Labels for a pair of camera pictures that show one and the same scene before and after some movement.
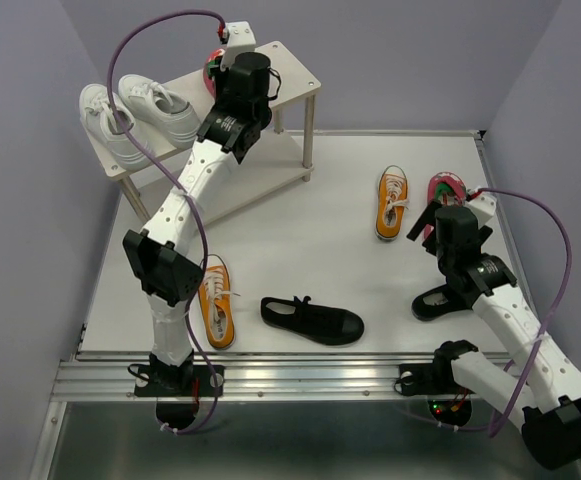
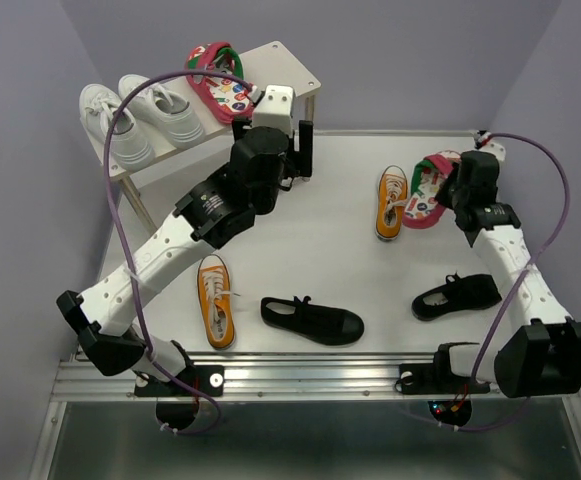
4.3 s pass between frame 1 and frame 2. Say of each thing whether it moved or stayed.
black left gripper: moved
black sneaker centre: stayed
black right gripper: moved
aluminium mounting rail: stayed
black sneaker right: stayed
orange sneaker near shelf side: stayed
